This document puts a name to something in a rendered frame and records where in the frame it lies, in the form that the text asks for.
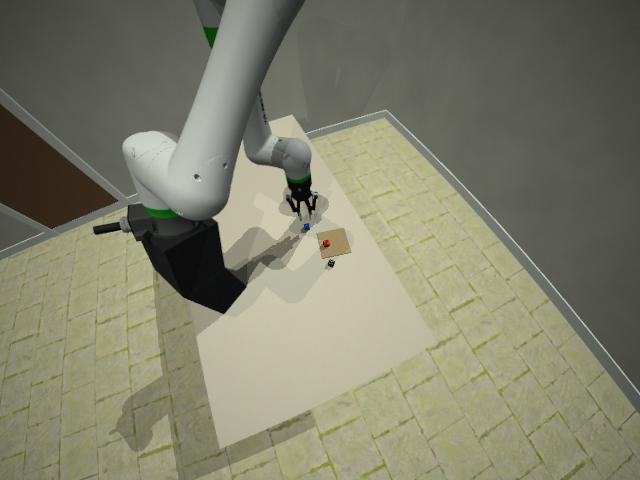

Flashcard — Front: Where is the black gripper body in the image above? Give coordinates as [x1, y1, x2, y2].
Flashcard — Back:
[291, 188, 312, 202]

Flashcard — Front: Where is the tan square mat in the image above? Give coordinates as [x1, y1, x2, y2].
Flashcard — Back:
[317, 228, 351, 258]

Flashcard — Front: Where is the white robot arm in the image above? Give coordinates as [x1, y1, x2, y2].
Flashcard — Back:
[93, 0, 312, 242]

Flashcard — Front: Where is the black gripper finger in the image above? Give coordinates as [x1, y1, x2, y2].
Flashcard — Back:
[304, 192, 318, 220]
[286, 195, 302, 221]

